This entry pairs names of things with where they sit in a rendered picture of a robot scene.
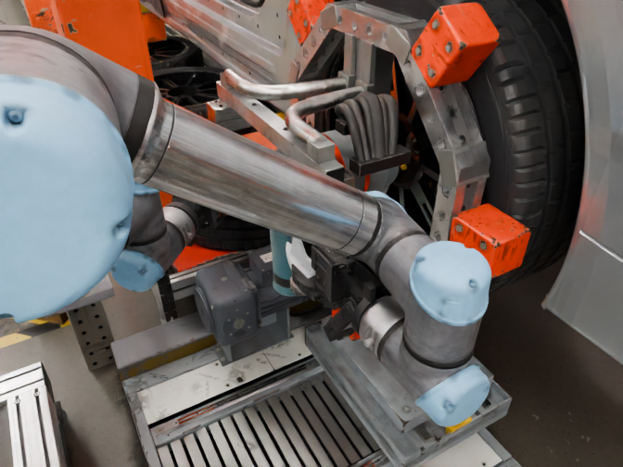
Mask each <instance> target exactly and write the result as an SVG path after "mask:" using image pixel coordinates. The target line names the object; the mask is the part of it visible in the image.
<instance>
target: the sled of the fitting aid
mask: <svg viewBox="0 0 623 467"><path fill-rule="evenodd" d="M305 345H306V346H307V348H308V349H309V351H310V352H311V353H312V355H313V356H314V357H315V358H316V360H317V361H318V362H319V364H320V365H321V366H322V368H323V369H324V371H325V372H326V374H327V375H328V376H329V378H330V379H331V381H332V382H333V383H334V385H335V386H336V387H337V389H338V391H339V392H340V393H341V395H342V396H343V397H344V399H346V401H347V402H348V403H349V405H350V406H351V408H352V409H353V411H354V412H355V413H356V415H357V416H358V417H359V419H360V420H361V422H362V423H363V425H364V426H365V427H366V429H367V430H368V432H369V433H370V434H371V436H372V437H373V438H374V440H375V442H376V443H377V444H378V446H379V447H381V449H382V450H383V452H384V453H385V454H386V456H387V457H388V459H389V460H390V462H391V463H392V464H393V466H394V467H419V466H421V465H423V464H424V463H426V462H428V461H430V460H432V459H433V458H435V457H437V456H438V455H439V454H441V453H443V452H444V451H446V450H448V449H449V448H452V447H453V446H455V445H457V444H459V443H460V442H462V441H464V440H465V439H467V438H468V437H469V436H471V435H473V434H475V433H477V432H478V431H480V430H482V429H484V428H485V427H487V426H489V425H490V424H492V423H494V422H496V421H498V420H499V419H501V418H502V417H504V416H505V415H506V414H507V411H508V409H509V406H510V404H511V401H512V397H511V396H509V395H508V394H507V393H506V392H505V391H504V390H503V389H502V388H501V387H500V386H499V385H498V384H497V383H496V382H495V381H494V380H493V379H492V382H491V385H490V387H489V393H488V395H487V397H486V399H485V400H484V402H483V403H482V405H481V406H480V407H479V408H478V410H477V411H476V412H475V413H474V414H472V415H471V416H470V417H469V418H468V419H466V420H465V421H463V422H461V423H459V424H456V425H454V426H450V427H444V426H440V425H438V424H437V423H435V422H434V421H433V420H432V419H429V420H427V421H425V422H424V423H421V424H419V425H417V426H415V427H414V428H413V429H411V430H409V431H407V432H405V433H404V434H403V433H402V432H401V431H400V430H399V428H398V427H397V426H396V425H395V423H394V422H392V421H391V419H390V418H389V417H388V415H387V414H386V413H385V411H384V410H383V409H382V408H381V406H380V405H379V404H378V402H377V401H376V400H375V398H374V397H373V396H372V395H371V393H370V392H369V391H368V389H367V388H366V387H365V386H364V384H363V383H362V381H361V380H360V379H359V378H358V376H357V375H356V374H355V373H354V371H353V370H352V369H351V367H350V366H349V365H348V363H347V362H346V361H344V359H343V358H342V357H341V355H340V354H339V353H338V352H337V350H336V349H335V348H334V346H333V345H332V344H331V342H330V341H329V340H328V339H327V337H326V336H325V335H324V333H323V332H322V321H319V322H316V323H313V324H311V325H308V326H306V327H305Z"/></svg>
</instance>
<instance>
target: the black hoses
mask: <svg viewBox="0 0 623 467"><path fill-rule="evenodd" d="M335 112H336V114H337V115H338V116H339V117H340V119H336V131H337V132H339V133H341V134H342V135H349V134H350V137H351V141H352V145H353V149H354V155H355V157H351V158H350V167H349V169H350V170H351V171H352V172H353V173H355V174H356V175H357V176H359V177H362V176H365V175H369V174H372V173H376V172H379V171H382V170H388V169H391V168H395V167H398V166H401V165H404V164H408V163H410V158H411V151H410V150H409V149H407V148H405V147H404V146H402V145H398V132H399V109H398V104H397V101H396V99H395V98H394V97H393V96H391V95H389V94H381V95H375V94H373V93H371V92H363V93H360V94H358V95H356V96H355V97H353V98H352V99H347V100H345V101H344V102H343V103H340V104H337V105H336V107H335Z"/></svg>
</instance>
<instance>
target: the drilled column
mask: <svg viewBox="0 0 623 467"><path fill-rule="evenodd" d="M67 315H68V317H69V320H70V324H71V327H72V329H73V332H74V334H75V336H76V339H77V342H78V344H79V347H80V349H81V352H82V354H83V358H84V360H85V363H86V365H87V368H88V371H92V370H95V369H98V368H100V367H103V366H106V365H108V364H110V363H113V362H115V359H114V356H113V353H112V350H111V347H110V344H111V343H112V342H115V341H114V338H113V335H112V332H111V330H110V327H109V324H108V318H107V315H106V312H105V310H104V307H103V304H102V301H98V302H96V303H93V304H90V305H87V306H84V307H80V308H77V309H73V310H70V311H67ZM89 353H90V355H89ZM93 364H94V365H93Z"/></svg>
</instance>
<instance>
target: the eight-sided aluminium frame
mask: <svg viewBox="0 0 623 467"><path fill-rule="evenodd" d="M427 24H428V23H427V22H426V21H425V20H424V19H423V20H419V19H413V18H410V17H407V16H404V15H402V14H398V13H395V12H392V11H389V10H386V9H384V8H380V7H377V6H372V5H369V4H366V3H365V1H361V2H360V1H357V0H349V1H340V2H333V3H327V4H326V6H325V8H324V10H322V11H321V12H320V17H319V18H318V19H317V21H316V23H315V24H314V26H313V28H312V29H311V32H310V34H309V35H308V37H307V39H306V40H305V42H304V44H303V46H302V47H301V48H300V50H299V52H298V54H297V55H296V57H295V59H294V60H292V61H291V66H290V67H289V76H288V81H289V84H291V83H299V82H311V81H318V80H321V79H322V77H323V73H324V72H325V70H326V69H327V67H328V66H329V65H330V63H331V62H332V60H333V59H334V58H335V56H336V55H337V53H338V52H339V50H340V49H341V48H342V46H343V45H344V43H345V33H346V32H348V33H350V34H353V35H355V38H357V39H360V40H362V41H369V42H372V43H374V44H375V46H377V47H379V48H382V49H384V50H387V51H389V52H390V53H393V54H394V55H395V56H396V58H397V59H398V62H399V64H400V68H401V70H402V73H403V75H404V78H405V80H406V82H407V84H408V87H409V89H410V92H411V94H412V97H413V101H414V103H415V105H416V107H417V110H418V112H419V115H420V117H421V120H422V122H423V124H424V126H425V129H426V133H427V135H428V138H429V140H430V143H431V144H432V147H433V149H434V152H435V154H436V157H437V159H438V162H439V169H440V174H439V184H438V190H437V195H436V202H435V207H434V213H433V219H432V224H431V230H430V237H431V238H432V239H434V240H435V241H436V242H439V241H449V236H450V231H451V222H452V217H453V215H455V214H457V213H460V212H463V211H466V210H469V209H471V208H475V207H478V206H480V205H481V200H482V196H483V192H484V188H485V184H486V180H487V178H489V176H490V173H489V167H490V156H489V153H488V151H487V144H486V141H483V140H482V137H481V135H480V132H479V130H478V128H477V125H476V122H475V120H474V117H473V115H472V113H471V110H470V108H469V106H468V104H467V102H466V99H465V97H464V93H463V90H462V88H461V86H460V83H458V82H457V83H453V84H448V85H443V86H440V87H435V88H430V87H429V85H428V84H427V82H426V79H425V78H424V76H423V74H422V72H421V70H420V69H419V68H418V66H417V64H416V62H415V61H414V59H413V56H412V54H411V50H412V48H413V46H414V44H415V43H416V41H417V40H418V38H419V36H420V35H421V33H422V32H423V30H424V29H425V27H426V25H427ZM306 122H307V123H308V124H309V125H311V126H312V127H313V128H314V129H315V130H317V131H318V132H319V133H320V132H321V111H320V112H316V113H313V114H311V115H309V116H307V117H306Z"/></svg>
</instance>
